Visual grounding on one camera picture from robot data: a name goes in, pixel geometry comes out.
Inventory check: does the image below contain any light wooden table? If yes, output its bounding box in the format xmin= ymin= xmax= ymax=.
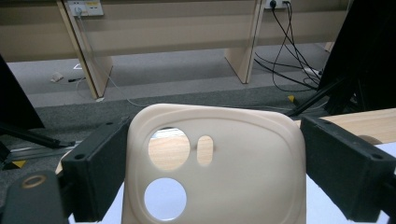
xmin=54 ymin=107 xmax=396 ymax=175

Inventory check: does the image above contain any beige phone case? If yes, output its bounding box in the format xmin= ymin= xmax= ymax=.
xmin=120 ymin=103 xmax=308 ymax=224

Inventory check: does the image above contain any black curtain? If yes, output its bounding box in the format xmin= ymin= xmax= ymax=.
xmin=0 ymin=54 xmax=45 ymax=131
xmin=317 ymin=0 xmax=396 ymax=117

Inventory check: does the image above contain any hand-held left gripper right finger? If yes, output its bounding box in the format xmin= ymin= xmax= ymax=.
xmin=300 ymin=114 xmax=396 ymax=224

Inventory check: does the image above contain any aluminium rail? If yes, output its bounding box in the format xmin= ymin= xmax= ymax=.
xmin=8 ymin=140 xmax=83 ymax=162

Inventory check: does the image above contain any white table sheet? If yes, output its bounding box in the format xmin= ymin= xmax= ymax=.
xmin=67 ymin=127 xmax=396 ymax=224

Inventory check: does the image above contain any bundle of black cables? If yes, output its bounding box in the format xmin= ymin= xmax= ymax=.
xmin=252 ymin=0 xmax=325 ymax=93

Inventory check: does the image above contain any white wall socket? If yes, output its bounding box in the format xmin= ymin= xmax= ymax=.
xmin=263 ymin=0 xmax=292 ymax=10
xmin=66 ymin=0 xmax=105 ymax=18

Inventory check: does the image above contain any long beige wooden desk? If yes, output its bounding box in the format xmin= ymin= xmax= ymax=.
xmin=0 ymin=0 xmax=353 ymax=101

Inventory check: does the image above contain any thin white cable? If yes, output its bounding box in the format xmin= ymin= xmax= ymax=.
xmin=75 ymin=8 xmax=151 ymax=108

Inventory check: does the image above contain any black stand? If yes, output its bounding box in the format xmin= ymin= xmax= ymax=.
xmin=287 ymin=76 xmax=375 ymax=119
xmin=0 ymin=123 xmax=77 ymax=149

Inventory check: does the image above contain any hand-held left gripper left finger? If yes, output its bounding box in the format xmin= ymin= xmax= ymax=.
xmin=60 ymin=116 xmax=132 ymax=224

